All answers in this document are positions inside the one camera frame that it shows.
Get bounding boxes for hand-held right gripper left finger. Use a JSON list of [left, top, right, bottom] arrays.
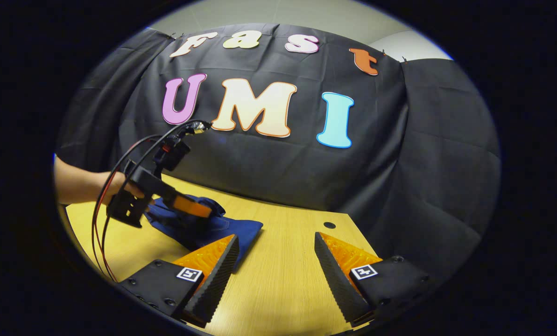
[[119, 233, 240, 328]]

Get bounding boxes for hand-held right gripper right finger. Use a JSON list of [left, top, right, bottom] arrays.
[[314, 231, 431, 328]]

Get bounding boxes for blue jeans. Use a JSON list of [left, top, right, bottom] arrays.
[[144, 195, 264, 271]]

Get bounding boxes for black backdrop cloth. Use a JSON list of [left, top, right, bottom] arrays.
[[56, 22, 502, 285]]

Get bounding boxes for black cable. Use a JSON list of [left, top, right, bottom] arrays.
[[100, 120, 204, 280]]

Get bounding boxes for red cable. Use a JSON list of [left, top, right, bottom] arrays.
[[91, 135, 167, 283]]

